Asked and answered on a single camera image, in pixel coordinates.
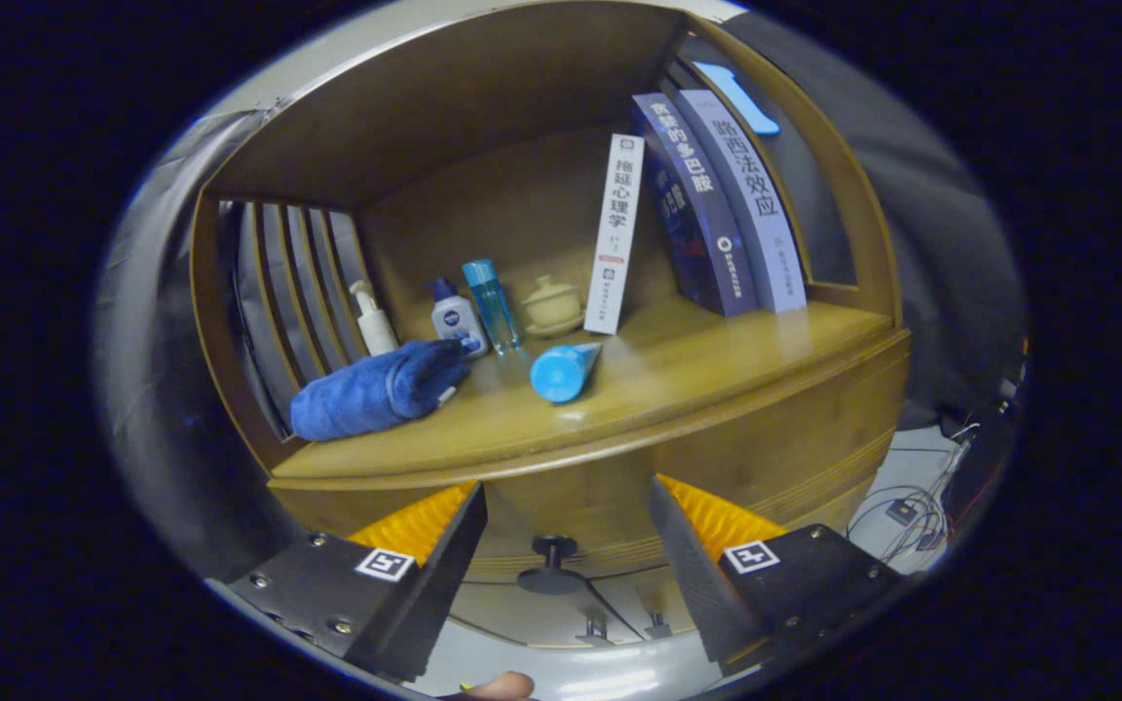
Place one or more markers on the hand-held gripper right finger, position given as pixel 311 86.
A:
pixel 692 574

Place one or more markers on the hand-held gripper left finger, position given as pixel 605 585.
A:
pixel 444 584

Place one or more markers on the black drawer knob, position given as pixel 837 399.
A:
pixel 551 582

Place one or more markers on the light blue squeeze tube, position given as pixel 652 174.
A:
pixel 561 375

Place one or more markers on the wooden countertop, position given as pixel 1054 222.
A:
pixel 688 375

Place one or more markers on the wooden cabinet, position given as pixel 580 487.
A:
pixel 483 97

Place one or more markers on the blue folded towel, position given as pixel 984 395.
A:
pixel 366 394

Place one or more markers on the white pump bottle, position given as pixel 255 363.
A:
pixel 376 329

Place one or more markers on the white bottle blue cap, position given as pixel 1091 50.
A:
pixel 454 319

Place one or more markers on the clear blue bottle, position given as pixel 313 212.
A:
pixel 495 307

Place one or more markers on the beige lidded teacup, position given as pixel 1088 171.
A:
pixel 553 307

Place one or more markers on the white book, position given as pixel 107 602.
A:
pixel 615 234

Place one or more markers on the dark blue book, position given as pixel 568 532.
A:
pixel 702 214

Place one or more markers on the pale lavender book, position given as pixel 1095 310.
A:
pixel 751 195

